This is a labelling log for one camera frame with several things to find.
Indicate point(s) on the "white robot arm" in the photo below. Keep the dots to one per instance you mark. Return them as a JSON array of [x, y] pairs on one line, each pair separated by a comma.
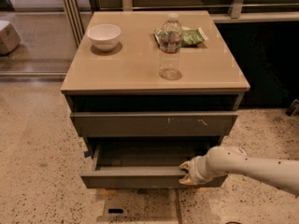
[[221, 161]]

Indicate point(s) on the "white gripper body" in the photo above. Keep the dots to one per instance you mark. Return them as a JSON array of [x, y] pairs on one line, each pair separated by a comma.
[[195, 170]]

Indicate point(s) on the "wooden board under cabinet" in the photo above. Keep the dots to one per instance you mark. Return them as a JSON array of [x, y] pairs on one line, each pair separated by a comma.
[[111, 194]]

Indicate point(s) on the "grey drawer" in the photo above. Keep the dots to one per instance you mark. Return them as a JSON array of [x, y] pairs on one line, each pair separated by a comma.
[[157, 124], [140, 165]]

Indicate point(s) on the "dark object at right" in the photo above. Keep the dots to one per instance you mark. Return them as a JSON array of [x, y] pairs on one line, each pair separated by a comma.
[[293, 108]]

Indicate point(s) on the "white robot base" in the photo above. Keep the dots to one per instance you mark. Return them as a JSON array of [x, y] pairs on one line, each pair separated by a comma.
[[9, 38]]

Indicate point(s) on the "grey top drawer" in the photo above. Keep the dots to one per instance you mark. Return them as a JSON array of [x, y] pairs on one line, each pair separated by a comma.
[[157, 124]]

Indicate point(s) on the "white ceramic bowl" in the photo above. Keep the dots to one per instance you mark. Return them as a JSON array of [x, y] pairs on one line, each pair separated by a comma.
[[104, 37]]

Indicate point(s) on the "green snack bag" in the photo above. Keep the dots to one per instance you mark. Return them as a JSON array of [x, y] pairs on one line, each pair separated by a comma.
[[187, 37]]

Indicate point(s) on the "grey drawer cabinet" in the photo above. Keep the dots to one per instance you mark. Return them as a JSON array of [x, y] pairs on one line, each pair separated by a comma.
[[127, 78]]

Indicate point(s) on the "clear plastic water bottle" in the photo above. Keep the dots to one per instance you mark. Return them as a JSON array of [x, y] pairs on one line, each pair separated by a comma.
[[170, 43]]

